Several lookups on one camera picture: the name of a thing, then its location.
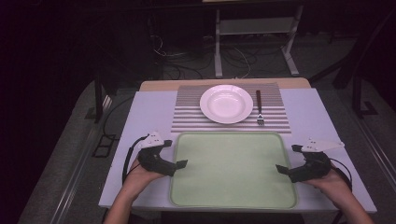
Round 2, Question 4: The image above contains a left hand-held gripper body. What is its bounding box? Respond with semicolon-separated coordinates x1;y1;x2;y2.
137;132;179;177

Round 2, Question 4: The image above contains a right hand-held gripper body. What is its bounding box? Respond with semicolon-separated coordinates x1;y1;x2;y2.
287;137;346;184

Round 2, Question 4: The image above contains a person's left hand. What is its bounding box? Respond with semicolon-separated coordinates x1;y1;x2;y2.
123;158;166;195

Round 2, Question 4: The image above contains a person's right hand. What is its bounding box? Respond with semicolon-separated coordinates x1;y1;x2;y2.
302;167;353;204

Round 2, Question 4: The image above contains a striped placemat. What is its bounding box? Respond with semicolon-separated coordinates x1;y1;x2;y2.
170;81;292;134

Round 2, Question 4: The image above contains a light green tray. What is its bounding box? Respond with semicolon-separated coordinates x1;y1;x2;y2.
169;131;298;210

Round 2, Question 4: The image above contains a white round plate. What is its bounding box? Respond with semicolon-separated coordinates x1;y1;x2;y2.
199;84;255;125

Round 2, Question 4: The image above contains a dark metal stand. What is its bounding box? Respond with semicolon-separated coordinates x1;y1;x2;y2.
92;69;120;124
331;8;396;119

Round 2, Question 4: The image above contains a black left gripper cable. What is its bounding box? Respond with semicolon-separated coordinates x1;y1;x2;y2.
121;134;150;185

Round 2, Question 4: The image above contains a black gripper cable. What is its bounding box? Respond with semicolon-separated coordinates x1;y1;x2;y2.
121;134;150;185
329;157;354;191

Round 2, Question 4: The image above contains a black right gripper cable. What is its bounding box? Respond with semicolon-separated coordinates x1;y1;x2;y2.
329;157;354;191

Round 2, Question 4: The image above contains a fork with dark handle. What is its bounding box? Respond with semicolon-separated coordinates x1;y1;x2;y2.
255;90;266;127

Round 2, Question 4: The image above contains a tangle of floor cables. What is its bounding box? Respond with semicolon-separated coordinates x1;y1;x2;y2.
149;33;254;80

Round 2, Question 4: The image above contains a white metal table frame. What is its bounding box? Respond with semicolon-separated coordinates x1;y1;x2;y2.
213;4;305;79

